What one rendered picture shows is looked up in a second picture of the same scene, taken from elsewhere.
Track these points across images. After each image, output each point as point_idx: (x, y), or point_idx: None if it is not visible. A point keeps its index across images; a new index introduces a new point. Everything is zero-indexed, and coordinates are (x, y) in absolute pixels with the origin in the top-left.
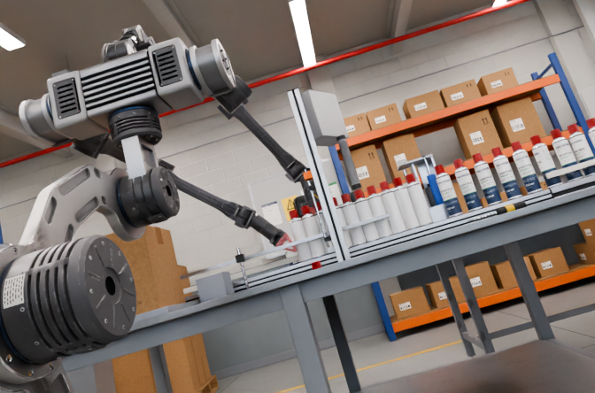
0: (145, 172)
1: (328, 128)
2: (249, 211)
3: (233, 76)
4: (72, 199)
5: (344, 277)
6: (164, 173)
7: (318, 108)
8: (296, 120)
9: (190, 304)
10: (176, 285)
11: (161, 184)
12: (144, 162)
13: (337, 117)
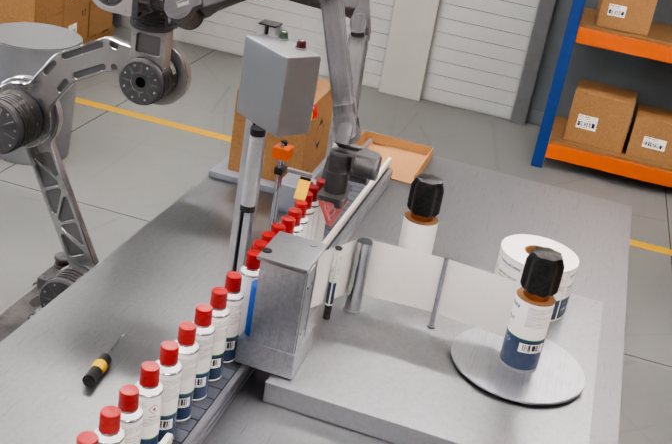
0: (129, 59)
1: (247, 106)
2: (332, 144)
3: (132, 3)
4: (72, 63)
5: None
6: (136, 66)
7: (246, 70)
8: None
9: (265, 189)
10: (284, 164)
11: (122, 76)
12: (132, 50)
13: (271, 97)
